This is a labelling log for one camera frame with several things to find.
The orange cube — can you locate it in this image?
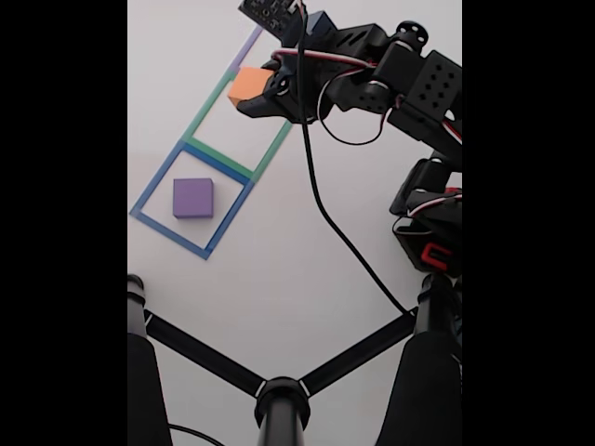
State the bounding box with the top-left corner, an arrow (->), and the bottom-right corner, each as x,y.
227,66 -> 275,107

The large purple cube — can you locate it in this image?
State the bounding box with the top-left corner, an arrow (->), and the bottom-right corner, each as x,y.
172,177 -> 216,219

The purple tape square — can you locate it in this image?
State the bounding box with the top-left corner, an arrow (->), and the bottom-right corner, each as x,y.
231,25 -> 265,75

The green tape square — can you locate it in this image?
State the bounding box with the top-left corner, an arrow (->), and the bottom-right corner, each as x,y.
180,69 -> 294,182

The blue tape square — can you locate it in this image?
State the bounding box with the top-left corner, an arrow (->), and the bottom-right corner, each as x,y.
128,138 -> 256,261

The red table clamp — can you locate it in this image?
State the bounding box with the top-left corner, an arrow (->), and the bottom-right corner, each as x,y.
420,242 -> 455,270

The black tripod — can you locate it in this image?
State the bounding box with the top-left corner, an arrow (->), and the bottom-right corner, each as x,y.
127,273 -> 463,446

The black gripper camera board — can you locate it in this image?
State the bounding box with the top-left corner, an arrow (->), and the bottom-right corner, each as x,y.
237,0 -> 311,43

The black camera cable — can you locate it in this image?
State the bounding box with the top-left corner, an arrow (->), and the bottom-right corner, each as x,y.
296,0 -> 417,317

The thin black cable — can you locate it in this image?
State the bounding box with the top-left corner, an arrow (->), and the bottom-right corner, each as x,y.
166,421 -> 229,446

